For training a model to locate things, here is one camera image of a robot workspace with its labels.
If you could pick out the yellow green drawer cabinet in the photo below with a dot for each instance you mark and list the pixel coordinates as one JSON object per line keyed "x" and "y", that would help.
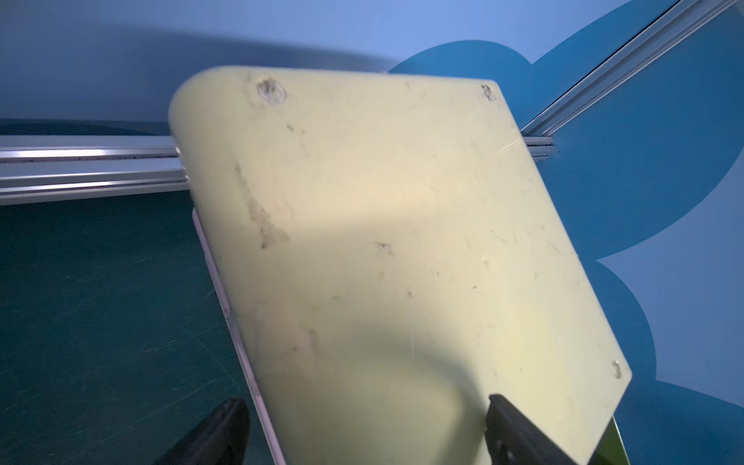
{"x": 387, "y": 257}

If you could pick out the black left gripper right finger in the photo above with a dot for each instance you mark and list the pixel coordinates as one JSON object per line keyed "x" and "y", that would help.
{"x": 511, "y": 438}

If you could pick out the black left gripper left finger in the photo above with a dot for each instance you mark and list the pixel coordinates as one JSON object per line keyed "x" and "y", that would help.
{"x": 220, "y": 438}

